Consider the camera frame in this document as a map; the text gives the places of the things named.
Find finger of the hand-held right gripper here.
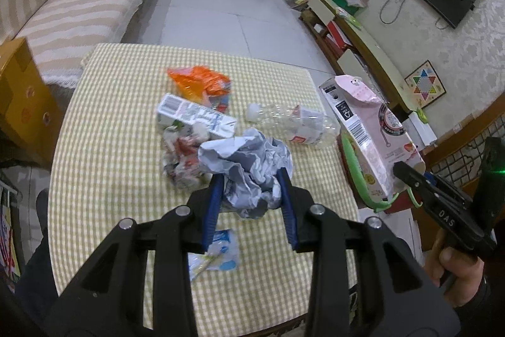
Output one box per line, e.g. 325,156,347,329
392,161,438,199

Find wooden side table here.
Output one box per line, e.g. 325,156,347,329
0,37,64,164

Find person's right hand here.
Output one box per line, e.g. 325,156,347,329
429,238,488,308

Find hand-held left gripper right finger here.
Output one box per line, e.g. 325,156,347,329
275,168,462,337

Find red white wrapper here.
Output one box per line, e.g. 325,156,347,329
161,123,216,191

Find star checkers board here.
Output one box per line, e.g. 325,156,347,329
404,60,446,109

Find flat green packet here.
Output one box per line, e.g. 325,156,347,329
335,6,363,30

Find clear plastic bottle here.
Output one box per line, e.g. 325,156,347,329
247,103,342,149

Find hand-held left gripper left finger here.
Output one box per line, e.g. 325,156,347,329
43,174,225,337

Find grey paper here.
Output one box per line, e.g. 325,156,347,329
198,128,294,220

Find orange snack wrapper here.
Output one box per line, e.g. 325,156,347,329
167,65,233,112

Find large red green-rimmed bin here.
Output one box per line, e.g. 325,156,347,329
338,132,425,214

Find red boxes in cabinet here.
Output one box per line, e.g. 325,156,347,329
325,21,352,49

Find white blue carton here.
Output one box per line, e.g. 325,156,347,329
156,93,238,141

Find wooden television cabinet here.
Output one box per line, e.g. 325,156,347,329
300,0,415,117

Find white cardboard box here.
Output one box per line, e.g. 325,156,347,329
406,111,438,148

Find black television cable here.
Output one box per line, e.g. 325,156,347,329
380,0,409,24

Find checked tablecloth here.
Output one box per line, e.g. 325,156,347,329
47,43,361,330

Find blue white plastic wrapper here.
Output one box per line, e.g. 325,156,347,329
187,228,241,282

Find striped covered sofa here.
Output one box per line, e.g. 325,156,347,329
0,0,170,85

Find pink carton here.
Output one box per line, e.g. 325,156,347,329
319,74,427,203

